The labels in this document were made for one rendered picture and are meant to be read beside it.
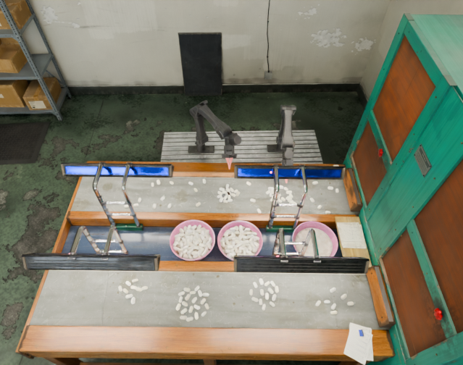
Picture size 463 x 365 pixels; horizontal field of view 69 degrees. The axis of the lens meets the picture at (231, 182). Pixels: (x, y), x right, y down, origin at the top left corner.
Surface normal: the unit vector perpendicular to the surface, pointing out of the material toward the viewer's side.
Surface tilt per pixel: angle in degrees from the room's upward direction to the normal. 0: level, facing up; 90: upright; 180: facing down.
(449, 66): 0
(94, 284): 0
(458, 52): 0
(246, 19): 90
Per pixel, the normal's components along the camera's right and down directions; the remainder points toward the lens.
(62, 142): 0.01, -0.62
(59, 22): 0.02, 0.78
